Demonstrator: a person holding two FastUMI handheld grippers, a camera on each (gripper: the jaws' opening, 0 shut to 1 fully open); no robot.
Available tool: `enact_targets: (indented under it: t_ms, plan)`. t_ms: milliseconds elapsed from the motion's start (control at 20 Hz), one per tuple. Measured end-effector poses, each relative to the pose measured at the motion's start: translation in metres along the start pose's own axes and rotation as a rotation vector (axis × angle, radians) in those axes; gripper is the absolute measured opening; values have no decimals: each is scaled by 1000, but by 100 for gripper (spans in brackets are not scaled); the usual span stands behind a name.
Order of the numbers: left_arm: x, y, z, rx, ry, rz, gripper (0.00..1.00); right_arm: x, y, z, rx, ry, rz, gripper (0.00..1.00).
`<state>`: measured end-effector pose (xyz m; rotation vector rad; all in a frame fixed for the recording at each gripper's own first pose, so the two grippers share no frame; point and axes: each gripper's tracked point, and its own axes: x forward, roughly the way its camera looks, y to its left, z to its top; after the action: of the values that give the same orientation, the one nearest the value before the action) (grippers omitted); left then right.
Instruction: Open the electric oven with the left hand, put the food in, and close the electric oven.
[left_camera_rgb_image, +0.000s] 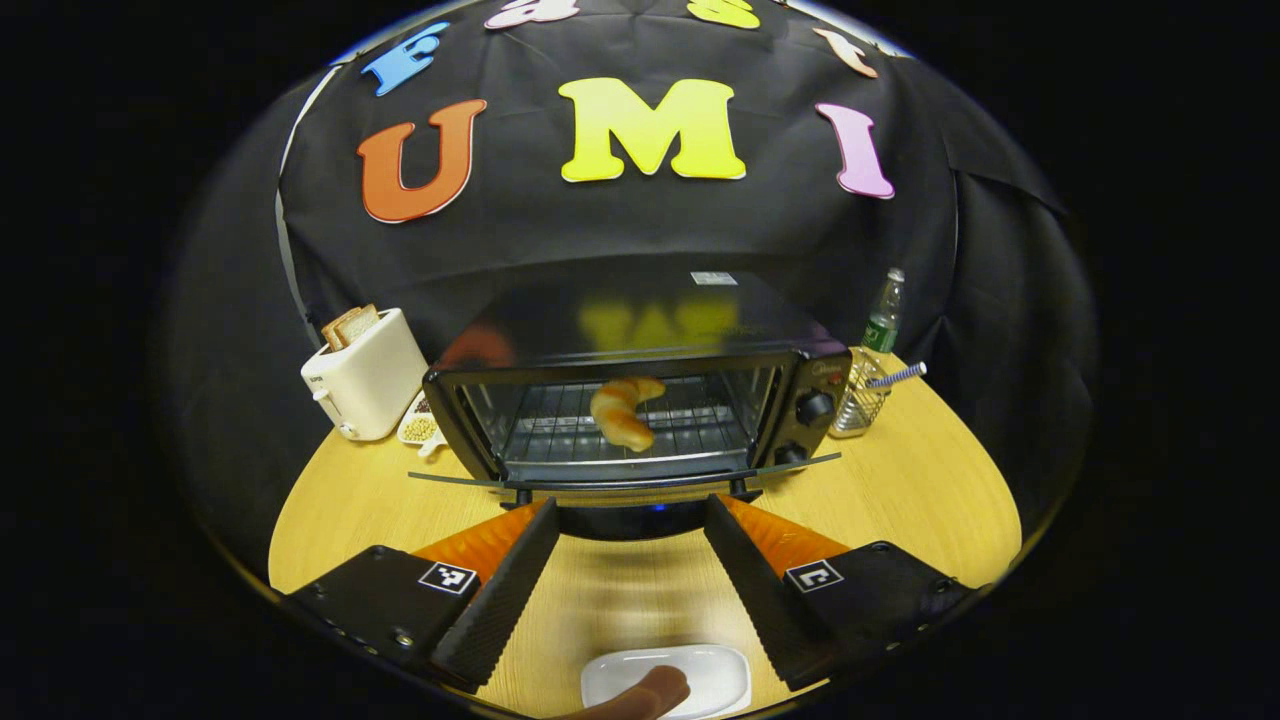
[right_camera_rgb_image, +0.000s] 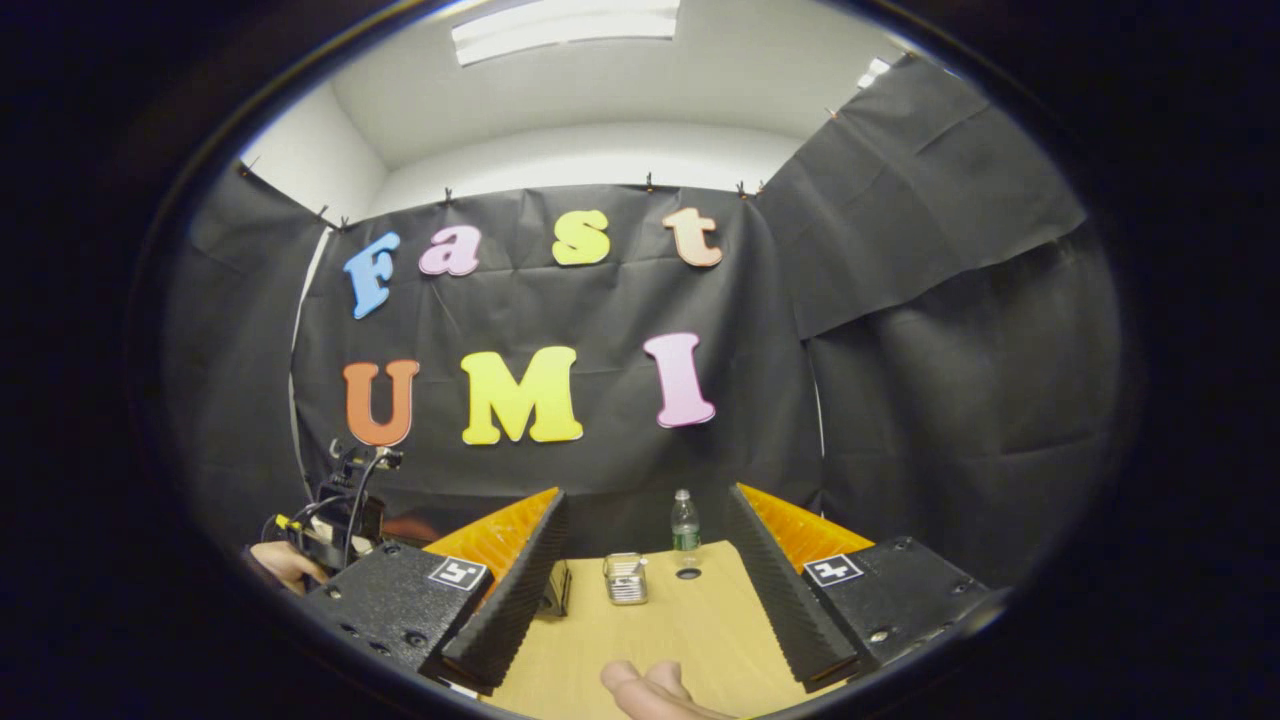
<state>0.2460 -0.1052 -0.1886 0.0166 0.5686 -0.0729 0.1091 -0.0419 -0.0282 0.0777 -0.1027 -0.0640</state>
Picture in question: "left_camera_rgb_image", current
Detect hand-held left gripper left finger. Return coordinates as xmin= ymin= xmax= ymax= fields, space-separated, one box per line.
xmin=285 ymin=497 xmax=561 ymax=693

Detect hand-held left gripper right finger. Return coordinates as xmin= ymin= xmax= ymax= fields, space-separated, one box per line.
xmin=703 ymin=493 xmax=986 ymax=693

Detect golden croissant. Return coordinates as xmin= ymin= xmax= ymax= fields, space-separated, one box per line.
xmin=590 ymin=377 xmax=667 ymax=453

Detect black electric oven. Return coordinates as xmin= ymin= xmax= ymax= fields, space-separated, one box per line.
xmin=408 ymin=268 xmax=853 ymax=541

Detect white rectangular plate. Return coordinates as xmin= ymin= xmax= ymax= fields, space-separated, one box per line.
xmin=581 ymin=645 xmax=752 ymax=720

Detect white sectioned dish with grains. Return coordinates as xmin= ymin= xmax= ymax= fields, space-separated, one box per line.
xmin=397 ymin=390 xmax=448 ymax=459

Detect white toaster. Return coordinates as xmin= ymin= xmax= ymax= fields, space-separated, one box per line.
xmin=301 ymin=307 xmax=429 ymax=442

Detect blue striped straw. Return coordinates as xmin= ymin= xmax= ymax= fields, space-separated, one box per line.
xmin=865 ymin=361 xmax=928 ymax=391

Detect black backdrop cloth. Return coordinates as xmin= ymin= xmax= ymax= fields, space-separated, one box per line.
xmin=160 ymin=0 xmax=1101 ymax=531

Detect metal wire holder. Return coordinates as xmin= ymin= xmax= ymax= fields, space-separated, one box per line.
xmin=830 ymin=347 xmax=891 ymax=439

